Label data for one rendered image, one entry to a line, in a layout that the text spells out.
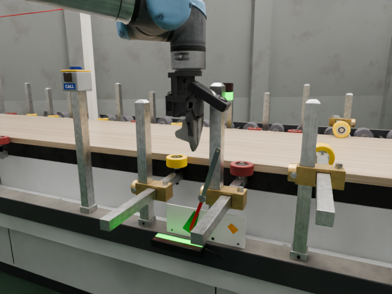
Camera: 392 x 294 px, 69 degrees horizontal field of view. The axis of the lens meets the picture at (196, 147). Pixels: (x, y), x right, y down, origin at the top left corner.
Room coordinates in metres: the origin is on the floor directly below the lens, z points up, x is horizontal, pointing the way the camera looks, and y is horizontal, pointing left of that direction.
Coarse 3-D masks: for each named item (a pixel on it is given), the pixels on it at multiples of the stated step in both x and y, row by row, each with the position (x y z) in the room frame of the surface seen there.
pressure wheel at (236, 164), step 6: (234, 162) 0.96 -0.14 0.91; (240, 162) 0.95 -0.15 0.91; (246, 162) 0.97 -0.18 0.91; (234, 168) 0.92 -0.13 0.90; (240, 168) 0.91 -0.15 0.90; (246, 168) 0.91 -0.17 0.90; (252, 168) 0.93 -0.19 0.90; (234, 174) 0.92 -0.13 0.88; (240, 174) 0.91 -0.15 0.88; (246, 174) 0.91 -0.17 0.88; (252, 174) 0.93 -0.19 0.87
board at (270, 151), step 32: (0, 128) 1.72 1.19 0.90; (32, 128) 1.72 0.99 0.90; (64, 128) 1.72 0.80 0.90; (96, 128) 1.72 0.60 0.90; (128, 128) 1.72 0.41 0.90; (160, 128) 1.72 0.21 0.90; (192, 160) 1.06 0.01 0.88; (224, 160) 1.02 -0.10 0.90; (256, 160) 1.01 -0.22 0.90; (288, 160) 1.01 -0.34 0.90; (352, 160) 1.01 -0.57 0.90; (384, 160) 1.01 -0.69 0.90
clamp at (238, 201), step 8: (200, 192) 0.81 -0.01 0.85; (208, 192) 0.80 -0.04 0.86; (216, 192) 0.79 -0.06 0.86; (224, 192) 0.78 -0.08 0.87; (232, 192) 0.78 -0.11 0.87; (240, 192) 0.78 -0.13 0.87; (208, 200) 0.80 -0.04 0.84; (216, 200) 0.79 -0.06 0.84; (232, 200) 0.77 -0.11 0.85; (240, 200) 0.77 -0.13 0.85; (232, 208) 0.77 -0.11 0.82; (240, 208) 0.76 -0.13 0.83
